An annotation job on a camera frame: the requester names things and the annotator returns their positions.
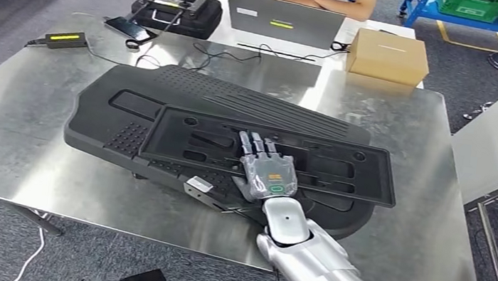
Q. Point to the black engine cover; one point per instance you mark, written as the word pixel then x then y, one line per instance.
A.
pixel 103 131

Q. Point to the black plastic plate bracket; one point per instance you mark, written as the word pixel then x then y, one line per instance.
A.
pixel 367 182

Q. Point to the blue steel rack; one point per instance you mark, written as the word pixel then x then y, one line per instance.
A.
pixel 426 11

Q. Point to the black phone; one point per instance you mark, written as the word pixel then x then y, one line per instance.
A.
pixel 127 28

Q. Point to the green plastic crate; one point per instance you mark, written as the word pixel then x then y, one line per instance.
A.
pixel 472 6

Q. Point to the yellow floor tape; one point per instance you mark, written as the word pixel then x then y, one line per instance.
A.
pixel 442 32

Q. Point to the black silver device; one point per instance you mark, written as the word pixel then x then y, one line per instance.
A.
pixel 175 4

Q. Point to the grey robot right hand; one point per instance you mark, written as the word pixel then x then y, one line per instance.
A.
pixel 273 173

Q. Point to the black power adapter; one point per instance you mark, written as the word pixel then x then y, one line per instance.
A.
pixel 66 39

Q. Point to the grey laptop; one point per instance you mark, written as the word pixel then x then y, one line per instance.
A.
pixel 282 20

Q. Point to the brown cardboard box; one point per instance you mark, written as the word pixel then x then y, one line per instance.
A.
pixel 387 56

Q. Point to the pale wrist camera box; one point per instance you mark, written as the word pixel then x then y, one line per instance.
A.
pixel 198 185

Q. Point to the black bag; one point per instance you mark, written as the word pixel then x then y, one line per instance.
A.
pixel 202 22

